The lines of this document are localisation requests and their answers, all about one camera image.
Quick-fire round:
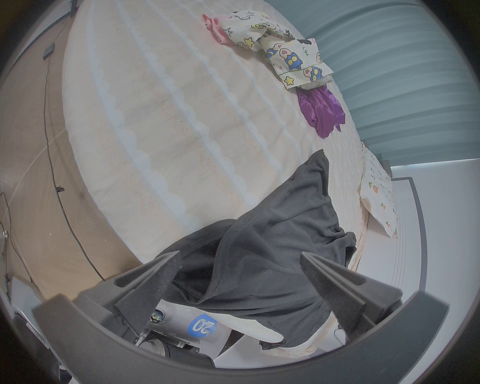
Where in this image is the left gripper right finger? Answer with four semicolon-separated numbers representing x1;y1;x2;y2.
299;251;403;336

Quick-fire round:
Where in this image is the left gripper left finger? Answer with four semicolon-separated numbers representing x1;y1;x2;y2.
77;250;183;343

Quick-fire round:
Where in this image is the black T-shirt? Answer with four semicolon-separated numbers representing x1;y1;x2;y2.
154;149;359;351

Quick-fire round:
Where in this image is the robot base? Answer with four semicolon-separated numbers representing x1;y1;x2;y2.
7;275;235;370

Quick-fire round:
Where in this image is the bed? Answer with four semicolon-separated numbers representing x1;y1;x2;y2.
62;0;428;361

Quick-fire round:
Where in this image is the white printed pillow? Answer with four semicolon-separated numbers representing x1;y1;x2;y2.
359;144;399;238

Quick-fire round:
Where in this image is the grey bedside table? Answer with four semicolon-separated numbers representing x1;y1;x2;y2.
362;142;391;177

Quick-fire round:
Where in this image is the purple satin garment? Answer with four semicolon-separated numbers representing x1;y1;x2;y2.
298;86;346;139

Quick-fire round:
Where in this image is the blue-green curtain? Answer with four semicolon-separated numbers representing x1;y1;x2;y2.
270;0;480;166

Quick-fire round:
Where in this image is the white printed pyjama top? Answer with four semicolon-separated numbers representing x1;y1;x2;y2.
219;10;334;91

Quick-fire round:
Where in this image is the pink garment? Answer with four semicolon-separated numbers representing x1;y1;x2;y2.
202;14;233;46

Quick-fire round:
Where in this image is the black cable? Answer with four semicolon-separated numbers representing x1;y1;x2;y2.
42;56;107;282
0;191;17;289

